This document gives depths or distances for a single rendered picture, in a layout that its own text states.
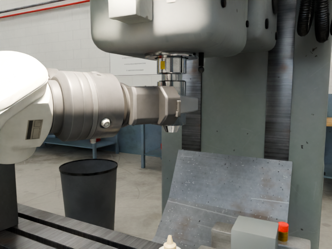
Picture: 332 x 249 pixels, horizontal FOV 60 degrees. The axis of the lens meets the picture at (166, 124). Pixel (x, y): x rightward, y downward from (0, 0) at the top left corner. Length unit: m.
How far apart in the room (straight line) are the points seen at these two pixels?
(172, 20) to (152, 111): 0.12
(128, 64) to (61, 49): 1.81
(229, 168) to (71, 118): 0.56
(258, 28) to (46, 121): 0.37
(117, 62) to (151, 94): 5.44
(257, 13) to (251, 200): 0.46
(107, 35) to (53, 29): 6.70
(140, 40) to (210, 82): 0.46
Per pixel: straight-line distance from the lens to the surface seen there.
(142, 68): 5.48
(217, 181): 0.82
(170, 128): 0.45
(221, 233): 0.51
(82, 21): 6.52
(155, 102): 0.39
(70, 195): 2.41
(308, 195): 0.83
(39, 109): 0.33
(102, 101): 0.36
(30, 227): 0.83
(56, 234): 0.77
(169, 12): 0.38
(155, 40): 0.39
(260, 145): 0.81
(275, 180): 0.80
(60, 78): 0.36
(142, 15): 0.37
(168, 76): 0.46
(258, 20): 0.54
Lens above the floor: 1.25
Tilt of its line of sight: 7 degrees down
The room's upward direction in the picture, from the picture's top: straight up
